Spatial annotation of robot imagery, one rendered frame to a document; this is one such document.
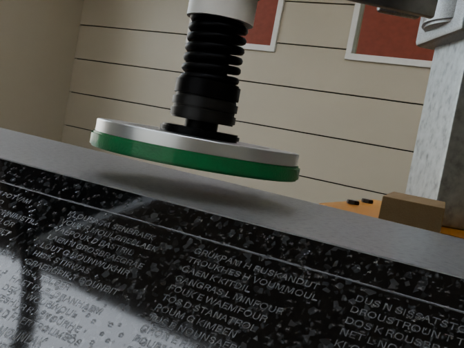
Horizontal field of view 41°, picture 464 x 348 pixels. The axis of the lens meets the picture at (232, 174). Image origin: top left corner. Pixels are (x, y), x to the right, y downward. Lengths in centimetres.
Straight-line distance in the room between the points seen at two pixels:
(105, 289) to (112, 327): 4
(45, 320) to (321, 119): 680
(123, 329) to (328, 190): 670
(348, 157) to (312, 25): 161
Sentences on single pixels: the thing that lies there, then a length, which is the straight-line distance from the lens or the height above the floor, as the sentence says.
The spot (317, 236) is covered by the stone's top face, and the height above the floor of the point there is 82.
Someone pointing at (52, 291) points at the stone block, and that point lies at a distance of 52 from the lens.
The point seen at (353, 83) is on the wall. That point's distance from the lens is 714.
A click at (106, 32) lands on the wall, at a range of 935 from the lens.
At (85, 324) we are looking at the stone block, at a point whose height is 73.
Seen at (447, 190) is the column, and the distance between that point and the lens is 129.
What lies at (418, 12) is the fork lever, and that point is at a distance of 75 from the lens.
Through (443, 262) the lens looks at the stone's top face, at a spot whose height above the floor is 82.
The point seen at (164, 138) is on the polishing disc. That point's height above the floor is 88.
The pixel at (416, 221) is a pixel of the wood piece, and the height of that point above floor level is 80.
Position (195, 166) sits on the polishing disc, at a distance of 55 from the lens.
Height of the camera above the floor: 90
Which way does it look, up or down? 4 degrees down
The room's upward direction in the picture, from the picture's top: 10 degrees clockwise
